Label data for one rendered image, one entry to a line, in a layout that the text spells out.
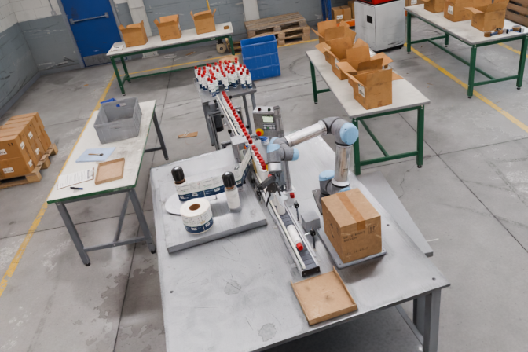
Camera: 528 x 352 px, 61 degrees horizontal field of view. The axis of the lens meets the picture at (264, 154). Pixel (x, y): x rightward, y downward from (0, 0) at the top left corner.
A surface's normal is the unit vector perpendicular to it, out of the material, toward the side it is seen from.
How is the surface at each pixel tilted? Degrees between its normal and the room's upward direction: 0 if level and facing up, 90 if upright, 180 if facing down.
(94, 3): 90
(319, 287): 0
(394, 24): 90
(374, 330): 0
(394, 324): 1
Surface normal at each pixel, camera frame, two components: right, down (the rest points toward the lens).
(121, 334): -0.15, -0.86
